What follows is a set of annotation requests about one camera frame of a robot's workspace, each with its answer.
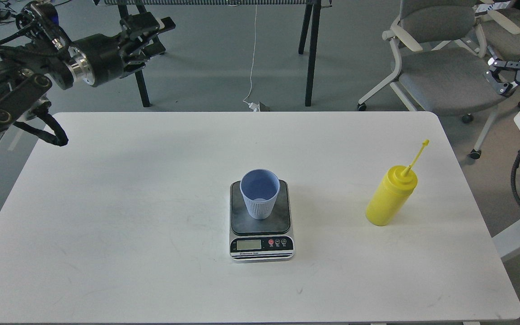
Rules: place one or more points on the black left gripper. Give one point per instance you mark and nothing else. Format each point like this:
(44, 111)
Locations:
(98, 59)

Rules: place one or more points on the yellow squeeze bottle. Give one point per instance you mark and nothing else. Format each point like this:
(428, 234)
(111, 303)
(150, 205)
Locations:
(393, 191)

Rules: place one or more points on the blue ribbed plastic cup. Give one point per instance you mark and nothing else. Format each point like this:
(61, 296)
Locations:
(260, 188)

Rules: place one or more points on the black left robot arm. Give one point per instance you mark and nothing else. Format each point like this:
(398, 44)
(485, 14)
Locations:
(41, 54)

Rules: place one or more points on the digital kitchen scale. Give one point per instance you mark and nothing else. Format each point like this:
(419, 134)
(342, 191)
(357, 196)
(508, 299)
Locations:
(259, 240)

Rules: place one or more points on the grey office chair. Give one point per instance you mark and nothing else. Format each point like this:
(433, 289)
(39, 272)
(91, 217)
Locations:
(501, 28)
(438, 48)

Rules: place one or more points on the black metal frame table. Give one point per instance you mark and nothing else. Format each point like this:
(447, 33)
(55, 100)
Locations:
(309, 30)

